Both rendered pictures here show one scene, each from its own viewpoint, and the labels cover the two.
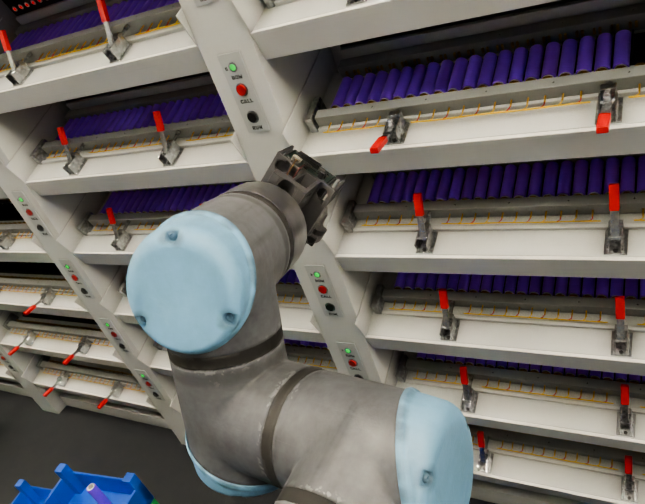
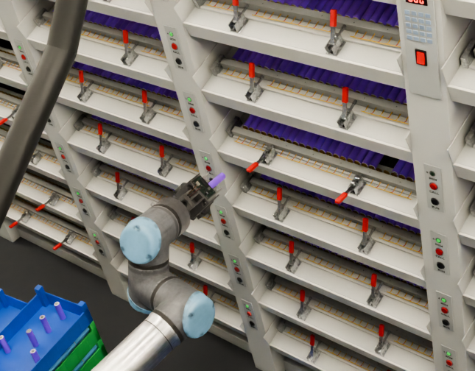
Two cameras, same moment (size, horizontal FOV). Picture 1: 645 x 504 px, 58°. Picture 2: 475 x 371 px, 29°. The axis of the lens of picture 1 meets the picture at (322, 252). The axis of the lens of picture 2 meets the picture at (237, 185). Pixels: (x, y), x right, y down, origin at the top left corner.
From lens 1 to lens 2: 158 cm
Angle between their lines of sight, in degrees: 11
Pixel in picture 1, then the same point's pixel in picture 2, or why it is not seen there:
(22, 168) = not seen: hidden behind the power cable
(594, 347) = (361, 298)
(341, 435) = (173, 299)
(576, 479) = not seen: outside the picture
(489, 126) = (309, 173)
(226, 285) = (150, 246)
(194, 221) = (145, 223)
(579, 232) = (355, 235)
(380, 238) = (260, 202)
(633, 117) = (364, 195)
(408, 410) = (193, 297)
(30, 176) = not seen: hidden behind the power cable
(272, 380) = (159, 277)
